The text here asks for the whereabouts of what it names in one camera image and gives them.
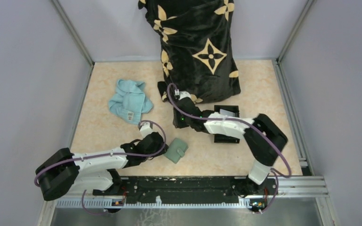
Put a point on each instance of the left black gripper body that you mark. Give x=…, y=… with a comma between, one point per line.
x=164, y=150

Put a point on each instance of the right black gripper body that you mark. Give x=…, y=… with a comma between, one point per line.
x=181, y=121

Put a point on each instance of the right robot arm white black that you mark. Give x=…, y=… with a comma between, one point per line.
x=264, y=139

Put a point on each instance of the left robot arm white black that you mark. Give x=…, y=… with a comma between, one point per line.
x=71, y=173

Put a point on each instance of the black card tray box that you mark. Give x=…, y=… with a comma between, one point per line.
x=225, y=137

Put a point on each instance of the light blue cloth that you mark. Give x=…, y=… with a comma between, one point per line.
x=130, y=101

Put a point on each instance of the black beige flower-patterned blanket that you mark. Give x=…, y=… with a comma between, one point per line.
x=196, y=51

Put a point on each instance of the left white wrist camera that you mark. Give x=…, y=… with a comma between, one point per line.
x=145, y=129

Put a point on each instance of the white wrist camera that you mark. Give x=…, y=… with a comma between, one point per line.
x=184, y=94
x=145, y=129

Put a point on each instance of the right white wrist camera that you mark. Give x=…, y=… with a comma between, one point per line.
x=184, y=94

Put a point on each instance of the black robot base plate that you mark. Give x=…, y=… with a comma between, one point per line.
x=178, y=190

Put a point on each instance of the white slotted cable duct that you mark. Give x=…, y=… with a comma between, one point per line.
x=113, y=203

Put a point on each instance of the aluminium frame rail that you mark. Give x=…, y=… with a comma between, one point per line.
x=297, y=186

